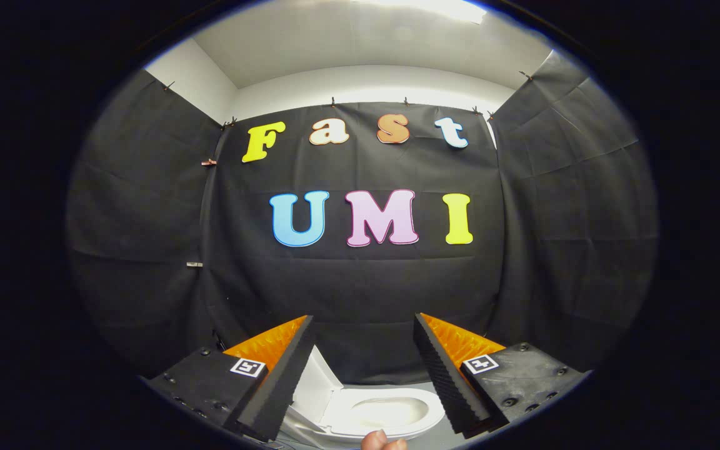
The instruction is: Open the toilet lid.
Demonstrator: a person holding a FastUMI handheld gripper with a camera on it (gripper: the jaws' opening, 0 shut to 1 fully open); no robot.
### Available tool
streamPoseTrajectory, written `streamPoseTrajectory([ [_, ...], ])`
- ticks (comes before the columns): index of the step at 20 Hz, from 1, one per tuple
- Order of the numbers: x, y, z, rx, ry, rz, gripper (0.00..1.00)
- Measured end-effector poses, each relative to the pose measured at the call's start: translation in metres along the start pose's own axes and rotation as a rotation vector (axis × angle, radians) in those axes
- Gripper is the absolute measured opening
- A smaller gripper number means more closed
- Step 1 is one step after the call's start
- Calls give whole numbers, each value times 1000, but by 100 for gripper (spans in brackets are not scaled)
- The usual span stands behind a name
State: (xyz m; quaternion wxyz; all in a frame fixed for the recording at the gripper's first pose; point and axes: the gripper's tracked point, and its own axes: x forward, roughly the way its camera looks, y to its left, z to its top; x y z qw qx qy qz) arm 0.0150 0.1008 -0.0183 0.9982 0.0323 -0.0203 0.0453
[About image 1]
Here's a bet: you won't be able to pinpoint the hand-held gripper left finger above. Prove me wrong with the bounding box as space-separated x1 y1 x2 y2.
145 315 315 442

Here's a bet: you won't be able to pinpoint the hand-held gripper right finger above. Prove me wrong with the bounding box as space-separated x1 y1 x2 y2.
413 312 589 439

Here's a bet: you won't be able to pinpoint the white toilet lid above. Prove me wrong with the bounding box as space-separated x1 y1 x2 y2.
291 346 344 427

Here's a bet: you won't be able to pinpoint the white toilet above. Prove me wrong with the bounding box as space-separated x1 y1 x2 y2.
282 346 446 448

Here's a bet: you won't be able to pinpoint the white toilet seat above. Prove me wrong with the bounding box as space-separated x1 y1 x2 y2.
317 386 446 442

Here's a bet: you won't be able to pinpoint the black backdrop cloth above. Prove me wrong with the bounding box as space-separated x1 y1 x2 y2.
66 50 658 385

